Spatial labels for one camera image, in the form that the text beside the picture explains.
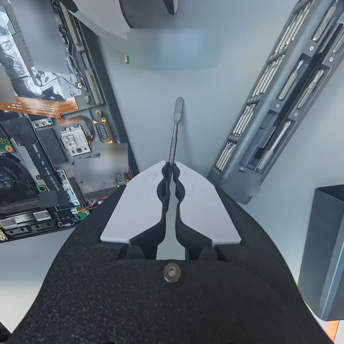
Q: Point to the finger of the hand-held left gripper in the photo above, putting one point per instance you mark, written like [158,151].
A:
[102,13]
[172,5]

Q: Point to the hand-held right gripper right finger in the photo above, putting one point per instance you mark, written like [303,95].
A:
[207,209]

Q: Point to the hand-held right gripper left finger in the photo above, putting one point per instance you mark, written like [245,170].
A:
[134,209]

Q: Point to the black metal spudger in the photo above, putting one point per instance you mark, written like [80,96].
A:
[174,134]

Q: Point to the black laptop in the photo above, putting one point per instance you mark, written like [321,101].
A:
[53,145]

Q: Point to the grey screwdriver bit case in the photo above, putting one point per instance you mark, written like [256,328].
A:
[268,118]

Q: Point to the small green circuit piece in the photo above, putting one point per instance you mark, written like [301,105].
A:
[126,59]

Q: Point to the grey metal case sleeve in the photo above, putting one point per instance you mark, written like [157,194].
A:
[325,255]

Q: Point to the set of steel screwdriver bits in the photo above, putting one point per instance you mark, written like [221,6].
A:
[289,80]

